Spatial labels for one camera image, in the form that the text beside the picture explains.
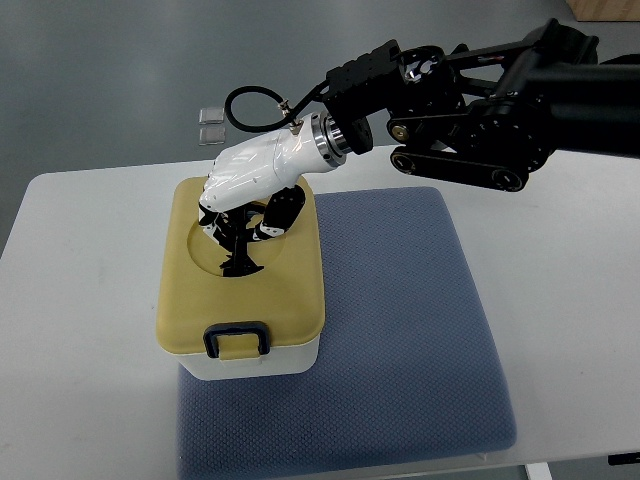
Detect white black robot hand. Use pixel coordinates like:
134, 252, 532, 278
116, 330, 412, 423
199, 112, 351, 250

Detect yellow storage box lid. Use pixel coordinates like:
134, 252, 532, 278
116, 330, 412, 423
156, 177, 325, 356

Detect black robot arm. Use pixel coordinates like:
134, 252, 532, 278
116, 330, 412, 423
306, 20, 639, 192

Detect white storage box base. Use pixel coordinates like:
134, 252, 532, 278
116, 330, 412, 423
175, 334, 320, 381

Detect upper silver floor plate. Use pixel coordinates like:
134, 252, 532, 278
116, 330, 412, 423
198, 106, 225, 125

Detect blue grey fabric mat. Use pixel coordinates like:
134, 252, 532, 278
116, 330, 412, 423
177, 187, 517, 479

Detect wooden furniture corner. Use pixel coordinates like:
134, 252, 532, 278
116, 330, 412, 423
566, 0, 640, 22

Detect white table leg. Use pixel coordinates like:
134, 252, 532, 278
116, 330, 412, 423
525, 462, 553, 480

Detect black clamp at table edge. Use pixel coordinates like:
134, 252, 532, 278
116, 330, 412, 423
607, 452, 640, 466

